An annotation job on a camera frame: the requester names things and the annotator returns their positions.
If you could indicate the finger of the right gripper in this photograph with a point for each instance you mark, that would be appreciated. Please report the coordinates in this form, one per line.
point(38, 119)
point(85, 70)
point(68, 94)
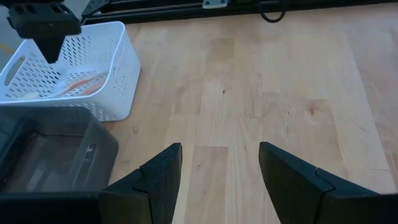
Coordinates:
point(51, 49)

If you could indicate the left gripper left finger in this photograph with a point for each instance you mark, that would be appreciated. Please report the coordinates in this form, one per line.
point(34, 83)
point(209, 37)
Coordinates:
point(155, 193)

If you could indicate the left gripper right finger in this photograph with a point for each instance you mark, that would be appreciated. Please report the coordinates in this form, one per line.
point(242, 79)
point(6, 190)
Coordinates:
point(295, 193)

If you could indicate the orange toothbrush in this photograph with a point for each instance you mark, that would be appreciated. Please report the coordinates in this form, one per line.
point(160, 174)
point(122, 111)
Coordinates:
point(93, 88)
point(77, 84)

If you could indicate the grey translucent bin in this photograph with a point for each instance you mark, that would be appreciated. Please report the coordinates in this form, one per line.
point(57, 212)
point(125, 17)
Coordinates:
point(102, 146)

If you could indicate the white perforated basket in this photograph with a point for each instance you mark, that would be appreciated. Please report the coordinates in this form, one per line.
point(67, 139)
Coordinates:
point(124, 68)

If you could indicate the silver frame bracket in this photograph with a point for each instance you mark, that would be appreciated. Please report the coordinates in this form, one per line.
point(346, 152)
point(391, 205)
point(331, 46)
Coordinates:
point(214, 3)

